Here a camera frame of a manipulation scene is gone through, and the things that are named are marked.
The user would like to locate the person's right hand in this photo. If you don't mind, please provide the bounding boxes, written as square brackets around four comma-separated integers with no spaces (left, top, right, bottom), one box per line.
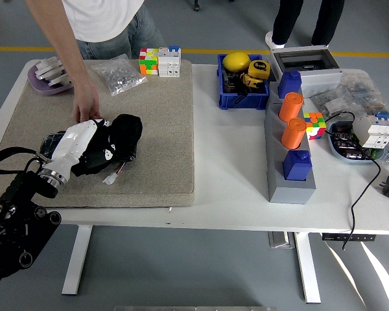
[71,80,103,124]

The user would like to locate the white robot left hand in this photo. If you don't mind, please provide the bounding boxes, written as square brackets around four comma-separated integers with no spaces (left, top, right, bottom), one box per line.
[45,119,118,178]

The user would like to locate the black plastic-wrapped panel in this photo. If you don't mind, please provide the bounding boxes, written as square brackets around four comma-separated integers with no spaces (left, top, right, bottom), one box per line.
[40,131,137,163]

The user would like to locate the black rag with white print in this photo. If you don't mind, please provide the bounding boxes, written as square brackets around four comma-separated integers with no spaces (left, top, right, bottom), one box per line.
[73,113,143,178]

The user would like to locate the black table control panel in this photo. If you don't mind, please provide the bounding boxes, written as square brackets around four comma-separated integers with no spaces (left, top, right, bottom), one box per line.
[322,233,377,242]

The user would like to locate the white plastic T piece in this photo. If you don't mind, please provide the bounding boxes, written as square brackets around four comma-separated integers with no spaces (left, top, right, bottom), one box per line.
[47,73,71,87]

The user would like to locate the purple dish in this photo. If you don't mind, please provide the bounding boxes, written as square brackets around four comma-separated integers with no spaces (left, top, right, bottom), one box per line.
[27,56,75,96]

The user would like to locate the white plastic long bar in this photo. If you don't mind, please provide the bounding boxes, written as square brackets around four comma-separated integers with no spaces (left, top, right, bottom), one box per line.
[34,63,65,80]

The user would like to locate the white plastic block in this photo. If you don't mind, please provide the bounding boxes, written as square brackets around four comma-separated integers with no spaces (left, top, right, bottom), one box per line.
[40,56,61,69]

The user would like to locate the colourful cube with white faces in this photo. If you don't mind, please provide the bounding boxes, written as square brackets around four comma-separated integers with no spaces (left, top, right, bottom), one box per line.
[138,47,159,76]

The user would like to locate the grey-brown mat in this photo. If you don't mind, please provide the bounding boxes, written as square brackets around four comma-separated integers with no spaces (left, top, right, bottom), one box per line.
[0,58,195,211]

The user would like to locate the person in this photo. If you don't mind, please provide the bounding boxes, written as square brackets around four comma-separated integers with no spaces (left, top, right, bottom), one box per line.
[61,0,166,61]
[265,0,346,50]

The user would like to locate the white and blue circuit breaker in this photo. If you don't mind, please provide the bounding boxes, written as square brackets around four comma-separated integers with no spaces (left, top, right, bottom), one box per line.
[158,45,182,78]

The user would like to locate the white table leg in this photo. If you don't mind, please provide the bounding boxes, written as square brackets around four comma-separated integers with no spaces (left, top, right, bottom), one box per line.
[293,231,322,305]
[61,225,93,295]

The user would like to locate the black parts in bin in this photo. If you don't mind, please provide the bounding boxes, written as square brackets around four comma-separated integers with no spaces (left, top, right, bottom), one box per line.
[220,68,247,97]

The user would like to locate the yellow lemon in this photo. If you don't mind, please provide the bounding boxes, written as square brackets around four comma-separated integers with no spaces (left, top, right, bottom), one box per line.
[222,51,251,73]

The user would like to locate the blue plastic bin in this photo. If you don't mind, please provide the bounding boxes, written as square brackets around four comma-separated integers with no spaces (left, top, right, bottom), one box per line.
[217,53,270,110]

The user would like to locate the yellow and black tape measure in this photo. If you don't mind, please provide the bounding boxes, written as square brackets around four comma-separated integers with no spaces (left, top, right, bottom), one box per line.
[241,73,264,90]

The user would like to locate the yellow round tape measure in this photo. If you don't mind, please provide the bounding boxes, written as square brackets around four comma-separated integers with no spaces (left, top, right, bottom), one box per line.
[248,59,272,80]

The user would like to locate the blue block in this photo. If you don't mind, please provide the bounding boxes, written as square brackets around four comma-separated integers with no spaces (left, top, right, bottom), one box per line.
[277,69,303,99]
[282,150,313,181]

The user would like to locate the orange cylinder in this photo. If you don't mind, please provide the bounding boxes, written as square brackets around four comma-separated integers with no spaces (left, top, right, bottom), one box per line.
[280,117,307,150]
[278,91,305,123]

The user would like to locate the grey block holder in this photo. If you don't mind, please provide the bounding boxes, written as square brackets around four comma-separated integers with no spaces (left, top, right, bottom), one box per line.
[263,80,317,205]

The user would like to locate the grey metal box under table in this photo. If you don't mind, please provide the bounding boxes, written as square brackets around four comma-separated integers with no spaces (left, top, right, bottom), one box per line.
[268,231,296,249]

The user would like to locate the colourful magic cube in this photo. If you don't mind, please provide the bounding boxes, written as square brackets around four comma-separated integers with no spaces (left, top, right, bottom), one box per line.
[303,111,327,141]

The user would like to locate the grey distribution box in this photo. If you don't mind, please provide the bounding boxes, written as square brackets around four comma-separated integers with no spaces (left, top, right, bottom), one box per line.
[267,45,344,98]

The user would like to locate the clear bag of small parts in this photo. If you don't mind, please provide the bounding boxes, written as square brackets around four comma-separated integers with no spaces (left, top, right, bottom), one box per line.
[310,90,356,121]
[338,69,386,114]

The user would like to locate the dark circuit boards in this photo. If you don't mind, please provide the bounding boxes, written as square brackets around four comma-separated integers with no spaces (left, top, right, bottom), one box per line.
[330,124,373,159]

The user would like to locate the light blue tray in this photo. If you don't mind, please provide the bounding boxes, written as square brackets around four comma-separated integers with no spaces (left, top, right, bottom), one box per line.
[326,120,389,165]

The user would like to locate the white circuit breaker row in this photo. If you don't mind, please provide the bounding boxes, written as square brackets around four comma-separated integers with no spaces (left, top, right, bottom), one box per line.
[352,109,389,150]

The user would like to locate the white connector with wires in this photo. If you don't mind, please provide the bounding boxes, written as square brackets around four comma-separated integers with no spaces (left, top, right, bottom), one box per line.
[102,161,128,186]

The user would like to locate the black cable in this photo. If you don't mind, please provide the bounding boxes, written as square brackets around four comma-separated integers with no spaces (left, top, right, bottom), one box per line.
[327,111,382,251]

